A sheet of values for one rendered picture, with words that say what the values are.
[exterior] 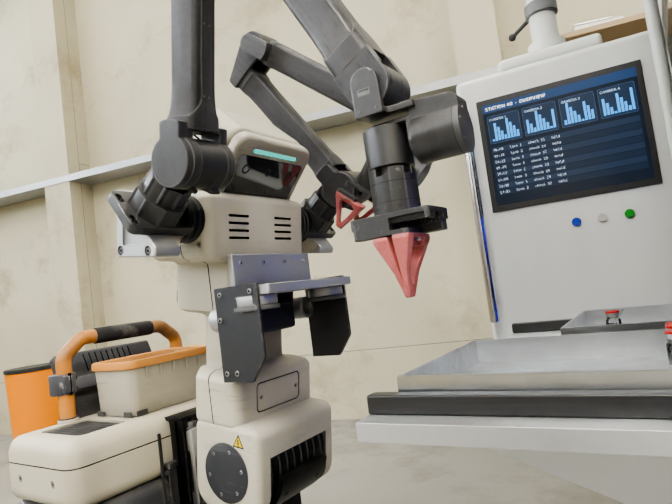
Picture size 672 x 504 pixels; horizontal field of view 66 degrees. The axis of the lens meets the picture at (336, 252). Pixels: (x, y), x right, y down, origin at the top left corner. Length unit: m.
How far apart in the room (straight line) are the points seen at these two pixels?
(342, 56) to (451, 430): 0.43
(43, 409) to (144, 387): 4.00
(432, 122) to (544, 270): 0.92
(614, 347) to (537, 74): 0.94
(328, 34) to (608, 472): 0.56
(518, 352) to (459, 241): 3.23
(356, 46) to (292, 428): 0.66
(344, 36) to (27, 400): 4.75
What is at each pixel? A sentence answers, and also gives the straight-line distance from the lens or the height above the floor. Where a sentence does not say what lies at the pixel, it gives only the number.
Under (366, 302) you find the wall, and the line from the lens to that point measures 4.15.
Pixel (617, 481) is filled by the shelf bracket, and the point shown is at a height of 0.81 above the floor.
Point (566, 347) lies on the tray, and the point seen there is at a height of 0.90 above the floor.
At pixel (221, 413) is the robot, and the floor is 0.83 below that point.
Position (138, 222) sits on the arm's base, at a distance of 0.86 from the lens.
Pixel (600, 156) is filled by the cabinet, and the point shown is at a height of 1.26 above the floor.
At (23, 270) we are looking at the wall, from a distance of 6.21.
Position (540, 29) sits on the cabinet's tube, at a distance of 1.65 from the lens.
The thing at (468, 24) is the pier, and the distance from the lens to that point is 4.09.
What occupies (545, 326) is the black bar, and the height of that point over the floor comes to 0.89.
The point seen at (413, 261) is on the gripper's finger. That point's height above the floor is 1.04.
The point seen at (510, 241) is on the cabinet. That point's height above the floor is 1.09.
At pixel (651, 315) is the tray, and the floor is 0.90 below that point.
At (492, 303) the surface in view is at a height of 0.93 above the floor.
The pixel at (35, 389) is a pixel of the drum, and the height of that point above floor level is 0.53.
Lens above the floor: 1.01
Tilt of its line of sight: 4 degrees up
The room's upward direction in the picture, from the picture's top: 7 degrees counter-clockwise
